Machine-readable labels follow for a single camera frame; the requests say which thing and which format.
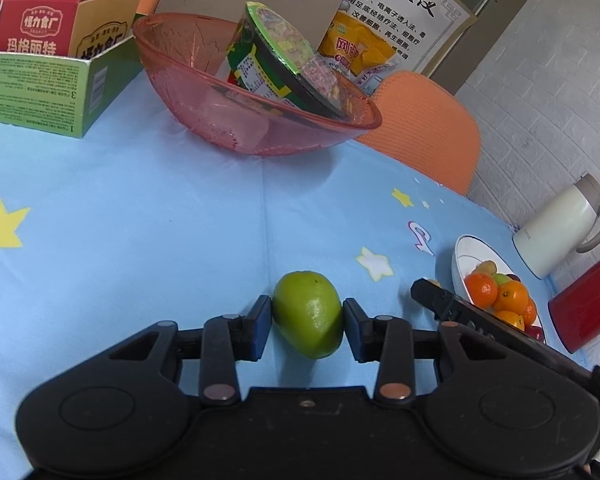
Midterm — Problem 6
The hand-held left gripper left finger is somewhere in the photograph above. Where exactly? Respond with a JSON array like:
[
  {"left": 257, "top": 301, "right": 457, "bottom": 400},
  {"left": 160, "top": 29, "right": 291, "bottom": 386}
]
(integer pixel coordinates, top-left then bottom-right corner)
[{"left": 109, "top": 296, "right": 272, "bottom": 407}]

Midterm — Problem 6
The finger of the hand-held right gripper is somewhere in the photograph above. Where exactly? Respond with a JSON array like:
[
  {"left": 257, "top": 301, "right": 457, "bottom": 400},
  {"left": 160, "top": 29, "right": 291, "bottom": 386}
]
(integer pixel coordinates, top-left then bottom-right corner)
[{"left": 411, "top": 279, "right": 595, "bottom": 391}]

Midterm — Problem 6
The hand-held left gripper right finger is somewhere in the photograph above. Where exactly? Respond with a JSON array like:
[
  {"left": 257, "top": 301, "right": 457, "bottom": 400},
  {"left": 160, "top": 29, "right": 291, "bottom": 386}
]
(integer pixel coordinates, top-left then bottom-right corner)
[{"left": 343, "top": 298, "right": 486, "bottom": 405}]

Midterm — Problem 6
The white plate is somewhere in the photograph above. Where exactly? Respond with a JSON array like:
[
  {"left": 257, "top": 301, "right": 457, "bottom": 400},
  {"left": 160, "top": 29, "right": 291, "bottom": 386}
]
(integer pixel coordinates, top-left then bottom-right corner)
[{"left": 451, "top": 234, "right": 548, "bottom": 346}]

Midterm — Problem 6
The large orange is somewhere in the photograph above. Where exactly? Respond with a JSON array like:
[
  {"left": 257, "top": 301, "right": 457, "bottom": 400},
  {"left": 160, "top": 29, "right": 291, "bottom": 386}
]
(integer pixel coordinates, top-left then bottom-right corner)
[{"left": 494, "top": 280, "right": 531, "bottom": 313}]

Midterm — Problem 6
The red kettle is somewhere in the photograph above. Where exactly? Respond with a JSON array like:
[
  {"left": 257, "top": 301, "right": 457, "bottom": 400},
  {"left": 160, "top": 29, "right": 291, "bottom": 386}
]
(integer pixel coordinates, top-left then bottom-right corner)
[{"left": 547, "top": 250, "right": 600, "bottom": 353}]

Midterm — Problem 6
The white thermos jug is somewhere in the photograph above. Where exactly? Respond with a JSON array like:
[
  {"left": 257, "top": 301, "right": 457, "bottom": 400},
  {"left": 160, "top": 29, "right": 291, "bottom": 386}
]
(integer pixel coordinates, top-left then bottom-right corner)
[{"left": 512, "top": 172, "right": 600, "bottom": 280}]

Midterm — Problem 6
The printed blue tablecloth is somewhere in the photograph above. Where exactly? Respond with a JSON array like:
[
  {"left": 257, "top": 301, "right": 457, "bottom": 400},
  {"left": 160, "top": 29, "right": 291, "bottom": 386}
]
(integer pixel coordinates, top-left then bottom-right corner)
[{"left": 0, "top": 67, "right": 596, "bottom": 480}]

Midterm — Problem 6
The pink plastic bowl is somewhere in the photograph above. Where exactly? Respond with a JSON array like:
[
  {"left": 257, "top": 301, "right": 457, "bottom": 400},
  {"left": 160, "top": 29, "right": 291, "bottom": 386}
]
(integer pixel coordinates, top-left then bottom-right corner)
[{"left": 132, "top": 12, "right": 383, "bottom": 157}]

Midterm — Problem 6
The yellow snack bag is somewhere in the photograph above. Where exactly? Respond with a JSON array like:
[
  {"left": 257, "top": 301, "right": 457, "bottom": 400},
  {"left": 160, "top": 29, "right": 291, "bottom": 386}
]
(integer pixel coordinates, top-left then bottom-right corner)
[{"left": 317, "top": 10, "right": 403, "bottom": 96}]

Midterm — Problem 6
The instant noodle cup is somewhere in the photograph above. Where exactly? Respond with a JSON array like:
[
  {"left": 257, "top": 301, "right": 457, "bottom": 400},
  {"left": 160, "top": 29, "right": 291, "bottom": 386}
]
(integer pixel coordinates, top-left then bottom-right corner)
[{"left": 226, "top": 1, "right": 368, "bottom": 121}]

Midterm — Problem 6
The green cardboard box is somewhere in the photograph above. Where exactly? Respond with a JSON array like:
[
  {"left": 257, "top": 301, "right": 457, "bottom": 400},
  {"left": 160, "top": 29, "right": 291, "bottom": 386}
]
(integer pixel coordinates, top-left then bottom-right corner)
[{"left": 0, "top": 35, "right": 143, "bottom": 140}]

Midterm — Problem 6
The red snack box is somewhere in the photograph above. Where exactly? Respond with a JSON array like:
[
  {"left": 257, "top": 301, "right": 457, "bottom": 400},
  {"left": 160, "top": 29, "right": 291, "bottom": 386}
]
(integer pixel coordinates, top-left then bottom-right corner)
[{"left": 0, "top": 0, "right": 143, "bottom": 58}]

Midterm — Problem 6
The wall poster with black lettering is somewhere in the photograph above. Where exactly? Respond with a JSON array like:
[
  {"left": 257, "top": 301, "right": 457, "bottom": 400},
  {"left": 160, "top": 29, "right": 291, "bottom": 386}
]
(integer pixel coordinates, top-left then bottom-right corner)
[{"left": 340, "top": 0, "right": 478, "bottom": 76}]

